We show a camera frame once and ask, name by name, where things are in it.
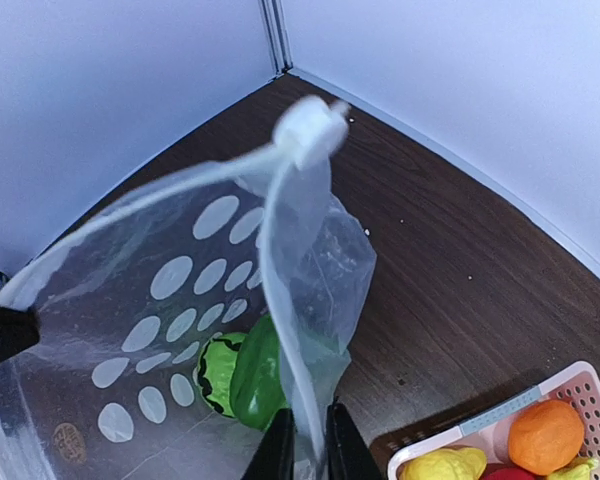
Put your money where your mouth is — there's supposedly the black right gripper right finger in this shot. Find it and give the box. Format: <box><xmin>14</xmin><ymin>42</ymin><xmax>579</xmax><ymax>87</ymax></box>
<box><xmin>326</xmin><ymin>400</ymin><xmax>383</xmax><ymax>480</ymax></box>

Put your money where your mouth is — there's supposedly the yellow toy lemon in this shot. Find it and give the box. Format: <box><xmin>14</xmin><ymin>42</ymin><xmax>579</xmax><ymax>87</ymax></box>
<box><xmin>400</xmin><ymin>447</ymin><xmax>487</xmax><ymax>480</ymax></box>

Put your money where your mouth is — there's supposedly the red toy apple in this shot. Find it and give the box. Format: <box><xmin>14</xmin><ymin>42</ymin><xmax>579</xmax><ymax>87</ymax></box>
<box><xmin>480</xmin><ymin>464</ymin><xmax>536</xmax><ymax>480</ymax></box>

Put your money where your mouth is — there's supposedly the left aluminium corner post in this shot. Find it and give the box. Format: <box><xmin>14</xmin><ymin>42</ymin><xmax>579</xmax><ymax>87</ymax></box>
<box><xmin>259</xmin><ymin>0</ymin><xmax>293</xmax><ymax>77</ymax></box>

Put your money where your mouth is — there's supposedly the clear polka dot zip bag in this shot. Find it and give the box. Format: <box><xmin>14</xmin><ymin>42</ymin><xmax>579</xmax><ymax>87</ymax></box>
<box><xmin>0</xmin><ymin>96</ymin><xmax>376</xmax><ymax>479</ymax></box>

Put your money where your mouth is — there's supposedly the yellow toy banana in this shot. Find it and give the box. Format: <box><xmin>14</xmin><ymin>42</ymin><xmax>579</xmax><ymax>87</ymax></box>
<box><xmin>546</xmin><ymin>457</ymin><xmax>600</xmax><ymax>480</ymax></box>

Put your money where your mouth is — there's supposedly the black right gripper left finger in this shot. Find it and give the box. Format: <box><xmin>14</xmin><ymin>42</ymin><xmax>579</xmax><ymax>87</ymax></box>
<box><xmin>242</xmin><ymin>408</ymin><xmax>295</xmax><ymax>480</ymax></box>

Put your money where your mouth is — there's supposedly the green striped toy watermelon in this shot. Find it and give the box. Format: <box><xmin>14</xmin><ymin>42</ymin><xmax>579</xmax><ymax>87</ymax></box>
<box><xmin>194</xmin><ymin>332</ymin><xmax>246</xmax><ymax>418</ymax></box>

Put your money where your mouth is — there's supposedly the green toy bell pepper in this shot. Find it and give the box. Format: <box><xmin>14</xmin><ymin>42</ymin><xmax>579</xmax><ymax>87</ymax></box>
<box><xmin>230</xmin><ymin>315</ymin><xmax>287</xmax><ymax>431</ymax></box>

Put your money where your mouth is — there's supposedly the pink perforated plastic basket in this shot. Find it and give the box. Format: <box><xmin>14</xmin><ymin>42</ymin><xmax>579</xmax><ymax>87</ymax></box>
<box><xmin>387</xmin><ymin>361</ymin><xmax>600</xmax><ymax>479</ymax></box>

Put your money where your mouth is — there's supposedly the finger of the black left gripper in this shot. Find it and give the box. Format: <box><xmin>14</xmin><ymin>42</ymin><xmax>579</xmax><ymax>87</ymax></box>
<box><xmin>0</xmin><ymin>307</ymin><xmax>40</xmax><ymax>363</ymax></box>

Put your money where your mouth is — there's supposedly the orange toy fruit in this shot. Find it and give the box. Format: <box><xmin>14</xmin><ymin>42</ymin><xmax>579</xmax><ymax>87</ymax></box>
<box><xmin>507</xmin><ymin>399</ymin><xmax>585</xmax><ymax>476</ymax></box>

